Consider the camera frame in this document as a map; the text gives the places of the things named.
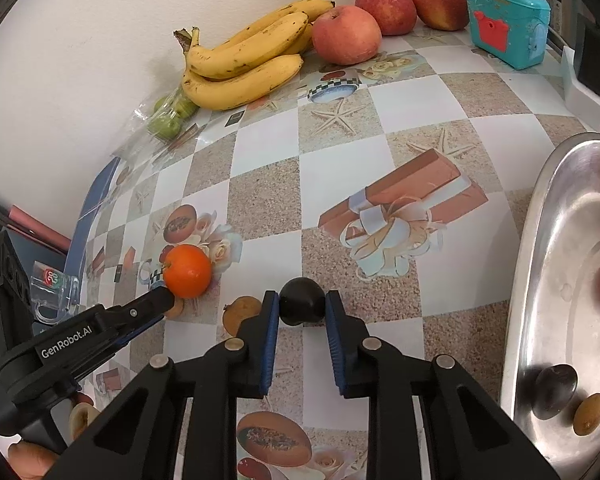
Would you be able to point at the black power adapter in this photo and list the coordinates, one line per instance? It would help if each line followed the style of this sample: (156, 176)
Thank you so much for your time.
(596, 57)

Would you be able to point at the dark red apple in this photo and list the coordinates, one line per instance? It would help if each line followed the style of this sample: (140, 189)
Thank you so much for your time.
(386, 10)
(440, 4)

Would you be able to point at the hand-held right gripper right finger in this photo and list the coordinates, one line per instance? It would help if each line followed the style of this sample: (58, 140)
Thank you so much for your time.
(336, 345)

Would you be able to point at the orange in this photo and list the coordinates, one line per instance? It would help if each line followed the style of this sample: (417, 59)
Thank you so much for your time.
(187, 270)

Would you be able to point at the yellow banana bunch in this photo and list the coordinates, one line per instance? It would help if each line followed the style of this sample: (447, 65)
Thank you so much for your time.
(245, 60)

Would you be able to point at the pink bar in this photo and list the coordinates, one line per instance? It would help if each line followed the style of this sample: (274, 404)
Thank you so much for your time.
(40, 230)

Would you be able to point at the dark purple plum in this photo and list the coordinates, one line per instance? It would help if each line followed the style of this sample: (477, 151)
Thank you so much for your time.
(554, 390)
(302, 302)

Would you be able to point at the white power strip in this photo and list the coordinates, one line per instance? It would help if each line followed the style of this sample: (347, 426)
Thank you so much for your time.
(585, 102)

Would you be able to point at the person's left hand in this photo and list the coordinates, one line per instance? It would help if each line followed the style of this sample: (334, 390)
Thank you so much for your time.
(30, 462)

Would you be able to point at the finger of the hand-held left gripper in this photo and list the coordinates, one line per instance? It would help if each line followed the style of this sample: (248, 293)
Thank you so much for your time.
(145, 310)

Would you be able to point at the bag of small green fruits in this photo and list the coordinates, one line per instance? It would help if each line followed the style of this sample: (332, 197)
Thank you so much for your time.
(165, 122)

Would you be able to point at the round steel basin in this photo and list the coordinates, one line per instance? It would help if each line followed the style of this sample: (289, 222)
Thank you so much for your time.
(555, 270)

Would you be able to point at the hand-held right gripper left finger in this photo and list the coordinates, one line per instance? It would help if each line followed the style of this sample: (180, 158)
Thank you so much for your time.
(269, 345)

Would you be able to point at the teal toy camera box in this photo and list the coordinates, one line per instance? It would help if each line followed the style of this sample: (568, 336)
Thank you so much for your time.
(505, 22)

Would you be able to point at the large pale red apple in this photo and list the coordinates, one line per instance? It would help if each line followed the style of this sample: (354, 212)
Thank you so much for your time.
(346, 35)

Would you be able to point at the brown kiwi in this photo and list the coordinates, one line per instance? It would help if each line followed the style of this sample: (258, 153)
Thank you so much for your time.
(590, 414)

